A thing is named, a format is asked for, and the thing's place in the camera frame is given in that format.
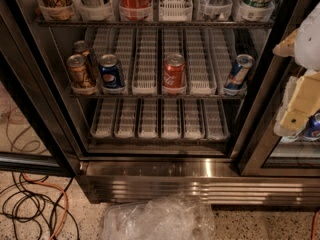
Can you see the blue can right compartment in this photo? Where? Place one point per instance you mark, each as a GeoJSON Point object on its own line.
{"type": "Point", "coordinates": [312, 129]}

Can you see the blue pepsi can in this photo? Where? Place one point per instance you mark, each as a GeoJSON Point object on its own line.
{"type": "Point", "coordinates": [111, 71]}

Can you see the blue silver red bull can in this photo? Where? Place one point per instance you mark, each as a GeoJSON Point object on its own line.
{"type": "Point", "coordinates": [240, 68]}

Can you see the gold brown can rear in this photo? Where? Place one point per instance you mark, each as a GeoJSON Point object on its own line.
{"type": "Point", "coordinates": [82, 47]}

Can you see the top wire shelf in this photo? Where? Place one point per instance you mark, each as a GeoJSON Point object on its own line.
{"type": "Point", "coordinates": [155, 24]}

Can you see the gold can top shelf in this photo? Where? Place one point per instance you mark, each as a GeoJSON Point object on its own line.
{"type": "Point", "coordinates": [57, 9]}

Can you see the empty white tray top shelf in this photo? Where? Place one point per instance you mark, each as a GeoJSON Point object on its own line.
{"type": "Point", "coordinates": [175, 10]}

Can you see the red coke can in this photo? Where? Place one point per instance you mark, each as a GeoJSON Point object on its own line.
{"type": "Point", "coordinates": [174, 71]}

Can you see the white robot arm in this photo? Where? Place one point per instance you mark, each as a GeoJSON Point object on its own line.
{"type": "Point", "coordinates": [307, 43]}

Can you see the middle wire shelf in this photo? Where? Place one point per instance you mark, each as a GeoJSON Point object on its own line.
{"type": "Point", "coordinates": [181, 96]}

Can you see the clear plastic bag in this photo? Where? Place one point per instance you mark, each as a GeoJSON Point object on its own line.
{"type": "Point", "coordinates": [176, 217]}

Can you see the gold brown can front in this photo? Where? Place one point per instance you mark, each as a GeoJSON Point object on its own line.
{"type": "Point", "coordinates": [80, 71]}

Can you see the gold brown can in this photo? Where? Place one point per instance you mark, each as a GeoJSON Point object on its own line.
{"type": "Point", "coordinates": [82, 47]}
{"type": "Point", "coordinates": [80, 71]}

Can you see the wire shelf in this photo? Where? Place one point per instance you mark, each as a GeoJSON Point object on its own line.
{"type": "Point", "coordinates": [181, 96]}
{"type": "Point", "coordinates": [155, 24]}

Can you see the stainless steel fridge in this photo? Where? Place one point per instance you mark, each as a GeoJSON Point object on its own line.
{"type": "Point", "coordinates": [222, 151]}

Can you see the open glass fridge door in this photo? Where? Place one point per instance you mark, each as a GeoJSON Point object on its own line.
{"type": "Point", "coordinates": [38, 144]}

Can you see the white can tray under coke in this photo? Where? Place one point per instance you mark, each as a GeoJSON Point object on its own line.
{"type": "Point", "coordinates": [172, 43]}

